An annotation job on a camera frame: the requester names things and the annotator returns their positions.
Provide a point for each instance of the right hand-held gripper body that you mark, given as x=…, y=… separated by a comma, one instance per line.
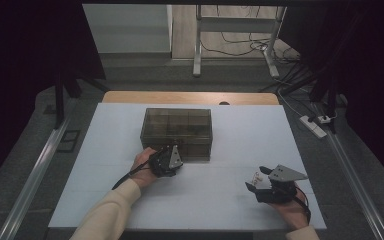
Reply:
x=283, y=174

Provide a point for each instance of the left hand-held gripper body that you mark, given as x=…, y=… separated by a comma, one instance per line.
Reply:
x=163, y=165

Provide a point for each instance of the small beaded jewellery piece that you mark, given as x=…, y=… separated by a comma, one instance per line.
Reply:
x=256, y=178

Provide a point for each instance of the brown transparent drawer box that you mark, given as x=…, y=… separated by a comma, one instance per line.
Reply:
x=176, y=126

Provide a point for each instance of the brown transparent drawer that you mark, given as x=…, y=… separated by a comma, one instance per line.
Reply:
x=196, y=156

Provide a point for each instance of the person's left hand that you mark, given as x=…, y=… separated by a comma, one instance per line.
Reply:
x=141, y=173

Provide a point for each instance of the person's right hand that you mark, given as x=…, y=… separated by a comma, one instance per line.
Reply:
x=295, y=215

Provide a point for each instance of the white table mat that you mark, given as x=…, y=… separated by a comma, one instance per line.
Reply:
x=213, y=206

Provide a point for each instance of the wooden table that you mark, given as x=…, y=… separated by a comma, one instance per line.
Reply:
x=180, y=97

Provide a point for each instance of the white power strip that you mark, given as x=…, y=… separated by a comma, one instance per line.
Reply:
x=313, y=128

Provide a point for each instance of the black stand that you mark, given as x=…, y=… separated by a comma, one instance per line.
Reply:
x=59, y=100
x=331, y=100

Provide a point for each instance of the black floor plate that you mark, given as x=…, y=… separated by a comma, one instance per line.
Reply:
x=68, y=141

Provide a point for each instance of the dark curtain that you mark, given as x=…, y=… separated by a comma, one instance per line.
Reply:
x=20, y=66
x=363, y=66

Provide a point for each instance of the aluminium rail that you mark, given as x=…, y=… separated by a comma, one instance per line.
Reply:
x=356, y=186
x=33, y=180

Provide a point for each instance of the white metal desk frame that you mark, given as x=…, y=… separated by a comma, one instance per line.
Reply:
x=197, y=50

